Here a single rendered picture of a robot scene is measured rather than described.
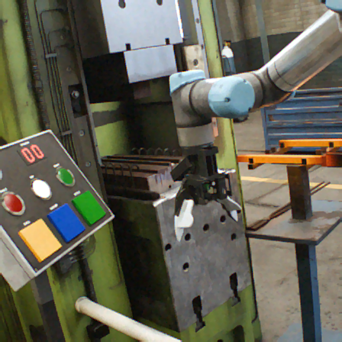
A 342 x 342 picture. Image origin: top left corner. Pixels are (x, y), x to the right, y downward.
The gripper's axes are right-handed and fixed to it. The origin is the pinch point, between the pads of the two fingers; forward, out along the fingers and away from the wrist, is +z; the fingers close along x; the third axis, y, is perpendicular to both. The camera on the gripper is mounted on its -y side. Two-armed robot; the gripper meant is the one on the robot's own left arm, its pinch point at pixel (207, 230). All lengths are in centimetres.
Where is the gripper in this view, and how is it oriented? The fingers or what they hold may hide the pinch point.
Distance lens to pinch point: 109.9
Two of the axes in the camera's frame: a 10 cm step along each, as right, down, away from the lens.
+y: 4.4, 1.3, -8.9
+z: 1.7, 9.6, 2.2
